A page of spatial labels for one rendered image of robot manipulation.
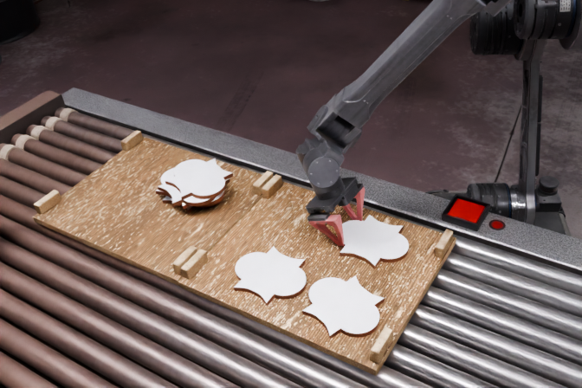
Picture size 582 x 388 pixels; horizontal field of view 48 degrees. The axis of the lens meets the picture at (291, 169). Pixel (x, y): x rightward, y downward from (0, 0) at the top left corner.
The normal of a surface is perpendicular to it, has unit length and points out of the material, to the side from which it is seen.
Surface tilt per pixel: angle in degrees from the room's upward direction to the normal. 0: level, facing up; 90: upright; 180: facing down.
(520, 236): 0
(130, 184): 0
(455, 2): 95
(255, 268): 0
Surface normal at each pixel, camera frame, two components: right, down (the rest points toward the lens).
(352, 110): -0.15, 0.66
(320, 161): 0.14, 0.31
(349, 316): -0.07, -0.80
